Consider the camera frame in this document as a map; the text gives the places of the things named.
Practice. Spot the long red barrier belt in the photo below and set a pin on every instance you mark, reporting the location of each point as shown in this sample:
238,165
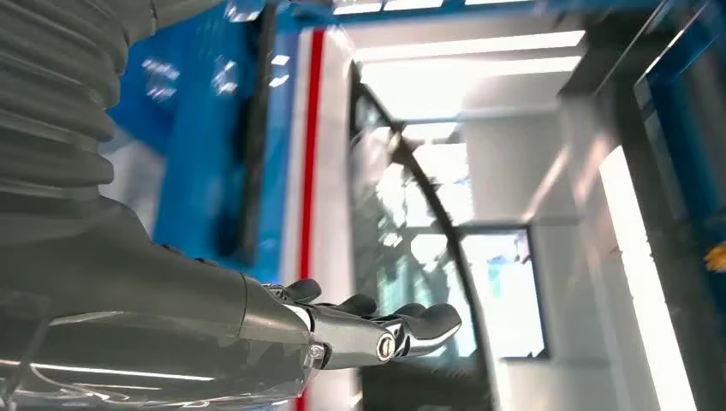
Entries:
309,170

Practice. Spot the white car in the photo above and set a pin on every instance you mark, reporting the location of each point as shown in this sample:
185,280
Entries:
334,227

